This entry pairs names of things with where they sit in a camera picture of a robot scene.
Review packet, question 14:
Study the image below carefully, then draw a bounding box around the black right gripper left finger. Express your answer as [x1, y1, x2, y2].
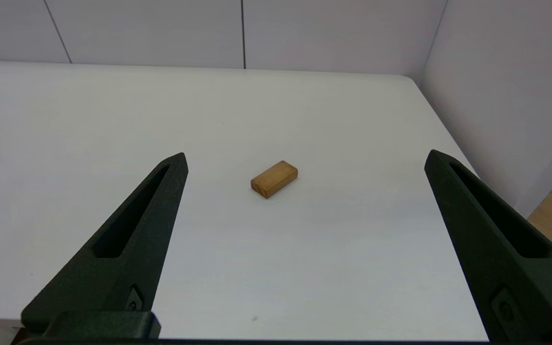
[21, 152, 189, 334]

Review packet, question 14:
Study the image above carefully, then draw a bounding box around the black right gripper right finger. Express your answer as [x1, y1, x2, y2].
[424, 149, 552, 345]

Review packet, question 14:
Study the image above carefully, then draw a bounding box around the rectangular dark wooden block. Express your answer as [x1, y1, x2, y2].
[250, 160, 299, 199]

